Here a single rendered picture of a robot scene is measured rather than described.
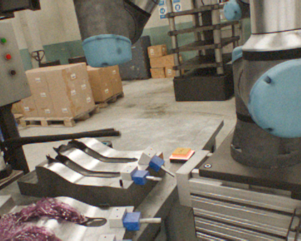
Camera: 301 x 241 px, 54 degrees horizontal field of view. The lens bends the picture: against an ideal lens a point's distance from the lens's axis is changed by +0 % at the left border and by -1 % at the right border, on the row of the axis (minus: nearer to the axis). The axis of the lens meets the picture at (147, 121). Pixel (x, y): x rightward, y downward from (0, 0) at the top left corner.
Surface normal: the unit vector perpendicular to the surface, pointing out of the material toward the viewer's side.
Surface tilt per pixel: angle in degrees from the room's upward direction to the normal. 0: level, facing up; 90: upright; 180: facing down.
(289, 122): 97
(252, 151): 72
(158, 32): 90
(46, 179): 90
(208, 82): 90
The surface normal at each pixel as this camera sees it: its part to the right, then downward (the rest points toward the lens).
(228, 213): -0.55, 0.33
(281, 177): -0.16, -0.94
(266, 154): -0.41, 0.04
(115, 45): 0.47, 0.24
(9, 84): 0.88, 0.00
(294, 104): -0.12, 0.44
